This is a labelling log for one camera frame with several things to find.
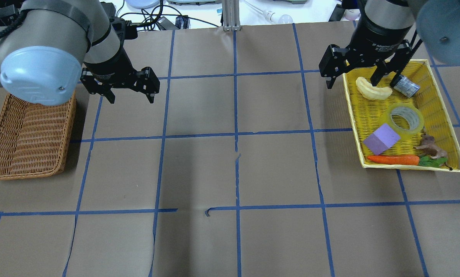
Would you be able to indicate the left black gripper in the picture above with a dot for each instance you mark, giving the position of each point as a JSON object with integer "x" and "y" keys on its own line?
{"x": 114, "y": 66}

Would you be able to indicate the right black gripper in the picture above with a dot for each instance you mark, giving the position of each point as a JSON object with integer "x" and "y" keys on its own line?
{"x": 376, "y": 41}

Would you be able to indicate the yellow clear tape roll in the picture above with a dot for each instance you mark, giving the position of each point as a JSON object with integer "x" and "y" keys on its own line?
{"x": 405, "y": 119}

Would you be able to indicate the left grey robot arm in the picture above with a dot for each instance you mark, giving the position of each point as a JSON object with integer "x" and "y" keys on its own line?
{"x": 54, "y": 44}

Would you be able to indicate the pale yellow banana toy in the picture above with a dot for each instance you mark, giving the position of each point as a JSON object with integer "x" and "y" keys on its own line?
{"x": 371, "y": 92}

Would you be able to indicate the yellow plastic basket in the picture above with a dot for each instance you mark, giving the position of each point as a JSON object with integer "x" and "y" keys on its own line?
{"x": 365, "y": 114}

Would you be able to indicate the black power adapter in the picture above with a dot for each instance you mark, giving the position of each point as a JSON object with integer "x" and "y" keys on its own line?
{"x": 165, "y": 24}

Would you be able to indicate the purple foam cube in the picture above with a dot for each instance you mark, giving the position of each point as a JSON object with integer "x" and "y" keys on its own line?
{"x": 381, "y": 139}

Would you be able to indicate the blue plate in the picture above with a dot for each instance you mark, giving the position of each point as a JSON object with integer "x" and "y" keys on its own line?
{"x": 142, "y": 4}

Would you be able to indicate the brown toy animal figure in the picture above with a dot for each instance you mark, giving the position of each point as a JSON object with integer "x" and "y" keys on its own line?
{"x": 428, "y": 145}

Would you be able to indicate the white light bulb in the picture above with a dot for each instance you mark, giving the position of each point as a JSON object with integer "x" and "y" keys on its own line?
{"x": 274, "y": 17}

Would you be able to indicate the brown wicker basket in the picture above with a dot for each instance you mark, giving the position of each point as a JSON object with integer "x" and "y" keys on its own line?
{"x": 34, "y": 138}

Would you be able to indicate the orange toy carrot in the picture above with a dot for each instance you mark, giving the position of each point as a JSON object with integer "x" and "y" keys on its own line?
{"x": 424, "y": 161}

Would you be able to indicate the aluminium frame post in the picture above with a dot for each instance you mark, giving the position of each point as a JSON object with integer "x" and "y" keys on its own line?
{"x": 230, "y": 15}

